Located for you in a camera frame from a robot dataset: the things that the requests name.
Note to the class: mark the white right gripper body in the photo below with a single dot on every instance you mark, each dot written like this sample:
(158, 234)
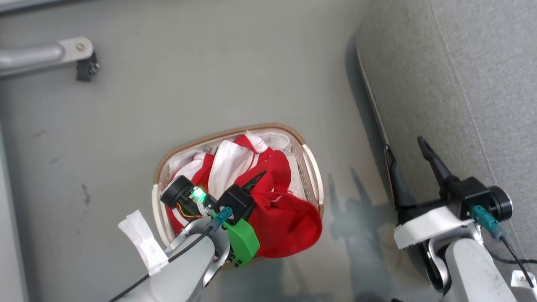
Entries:
(428, 226)

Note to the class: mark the grey fabric sofa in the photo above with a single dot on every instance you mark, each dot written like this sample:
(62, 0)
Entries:
(440, 84)

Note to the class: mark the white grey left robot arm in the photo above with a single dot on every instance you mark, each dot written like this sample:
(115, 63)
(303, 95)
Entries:
(188, 268)

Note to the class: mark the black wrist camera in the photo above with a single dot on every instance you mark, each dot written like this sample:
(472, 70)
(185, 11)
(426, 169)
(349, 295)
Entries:
(474, 195)
(237, 201)

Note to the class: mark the grey metal partition foot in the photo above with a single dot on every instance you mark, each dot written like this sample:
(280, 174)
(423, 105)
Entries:
(33, 56)

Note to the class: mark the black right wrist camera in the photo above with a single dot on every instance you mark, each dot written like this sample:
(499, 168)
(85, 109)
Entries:
(474, 195)

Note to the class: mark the white basket liner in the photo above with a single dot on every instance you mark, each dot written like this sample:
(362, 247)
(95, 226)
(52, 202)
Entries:
(282, 140)

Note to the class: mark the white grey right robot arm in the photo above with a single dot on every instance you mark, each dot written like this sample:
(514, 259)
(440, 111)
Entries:
(474, 272)

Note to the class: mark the white laundry basket brown rim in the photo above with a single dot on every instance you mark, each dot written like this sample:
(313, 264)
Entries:
(312, 167)

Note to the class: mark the grey partition bottom rail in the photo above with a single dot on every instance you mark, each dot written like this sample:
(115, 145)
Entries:
(25, 3)

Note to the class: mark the white tape label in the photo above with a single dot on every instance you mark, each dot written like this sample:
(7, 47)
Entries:
(144, 241)

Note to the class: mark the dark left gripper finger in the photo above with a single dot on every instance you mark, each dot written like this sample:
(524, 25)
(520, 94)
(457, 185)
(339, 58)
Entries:
(254, 181)

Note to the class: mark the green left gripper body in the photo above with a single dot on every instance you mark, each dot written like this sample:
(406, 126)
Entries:
(242, 243)

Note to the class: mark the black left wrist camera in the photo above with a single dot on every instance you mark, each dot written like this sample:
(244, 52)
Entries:
(237, 201)

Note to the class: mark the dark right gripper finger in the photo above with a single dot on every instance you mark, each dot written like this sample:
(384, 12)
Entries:
(434, 161)
(397, 180)

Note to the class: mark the red and white clothing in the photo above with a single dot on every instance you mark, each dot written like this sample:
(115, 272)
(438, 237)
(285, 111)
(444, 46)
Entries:
(285, 218)

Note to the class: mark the black caster wheel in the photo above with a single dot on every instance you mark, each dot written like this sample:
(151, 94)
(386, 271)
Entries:
(87, 69)

